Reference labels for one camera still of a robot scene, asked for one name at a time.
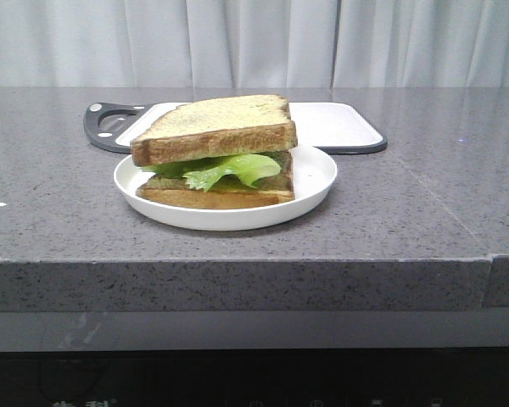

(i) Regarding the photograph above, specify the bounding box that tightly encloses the black induction cooktop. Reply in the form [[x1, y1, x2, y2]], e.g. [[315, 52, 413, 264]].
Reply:
[[0, 348, 509, 406]]

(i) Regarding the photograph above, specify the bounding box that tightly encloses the white round plate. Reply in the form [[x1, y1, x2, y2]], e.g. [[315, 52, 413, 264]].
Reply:
[[114, 145, 338, 231]]

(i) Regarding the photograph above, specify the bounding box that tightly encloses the green lettuce leaf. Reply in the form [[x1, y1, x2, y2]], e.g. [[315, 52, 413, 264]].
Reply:
[[141, 153, 282, 192]]

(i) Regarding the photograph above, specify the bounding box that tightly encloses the white curtain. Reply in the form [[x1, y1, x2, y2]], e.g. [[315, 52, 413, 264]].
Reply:
[[0, 1, 509, 88]]

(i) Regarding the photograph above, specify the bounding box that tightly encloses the bread slice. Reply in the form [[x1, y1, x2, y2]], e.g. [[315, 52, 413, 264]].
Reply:
[[136, 151, 294, 209], [131, 94, 298, 167]]

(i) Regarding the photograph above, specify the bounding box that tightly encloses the white grey cutting board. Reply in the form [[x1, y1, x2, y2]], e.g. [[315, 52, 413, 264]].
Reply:
[[83, 102, 388, 155]]

